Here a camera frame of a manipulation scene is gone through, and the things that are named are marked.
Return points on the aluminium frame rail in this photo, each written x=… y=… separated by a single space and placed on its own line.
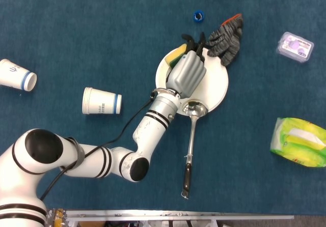
x=178 y=213

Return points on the paper cup trident logo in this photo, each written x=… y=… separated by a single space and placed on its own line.
x=12 y=74

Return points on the crinkled plastic wrapped bundle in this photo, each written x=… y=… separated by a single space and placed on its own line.
x=58 y=218

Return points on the white round plate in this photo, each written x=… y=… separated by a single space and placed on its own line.
x=214 y=79

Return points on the blue bottle cap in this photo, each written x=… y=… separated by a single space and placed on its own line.
x=195 y=20

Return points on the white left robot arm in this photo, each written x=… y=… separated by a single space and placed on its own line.
x=150 y=130

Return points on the green yellow wipes pack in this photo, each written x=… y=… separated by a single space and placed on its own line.
x=293 y=140

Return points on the green yellow sponge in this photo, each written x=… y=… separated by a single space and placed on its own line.
x=175 y=55

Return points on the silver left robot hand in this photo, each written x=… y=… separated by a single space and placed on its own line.
x=187 y=74

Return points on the clear box purple label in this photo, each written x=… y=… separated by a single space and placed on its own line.
x=295 y=47

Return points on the grey striped work glove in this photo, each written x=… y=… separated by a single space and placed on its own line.
x=226 y=43

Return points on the paper cup printed text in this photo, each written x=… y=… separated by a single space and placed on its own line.
x=99 y=101

